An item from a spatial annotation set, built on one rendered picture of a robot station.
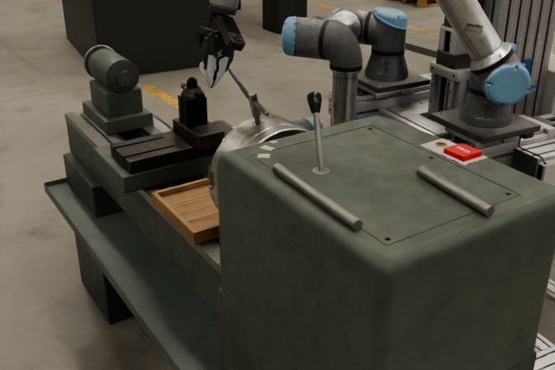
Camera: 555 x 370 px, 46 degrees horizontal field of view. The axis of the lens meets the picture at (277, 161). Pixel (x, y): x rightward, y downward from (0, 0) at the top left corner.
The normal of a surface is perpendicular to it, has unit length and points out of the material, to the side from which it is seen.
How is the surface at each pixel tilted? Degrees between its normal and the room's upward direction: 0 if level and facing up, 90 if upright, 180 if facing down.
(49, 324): 0
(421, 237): 0
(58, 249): 0
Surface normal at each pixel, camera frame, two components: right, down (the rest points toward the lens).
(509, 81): -0.01, 0.51
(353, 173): 0.00, -0.91
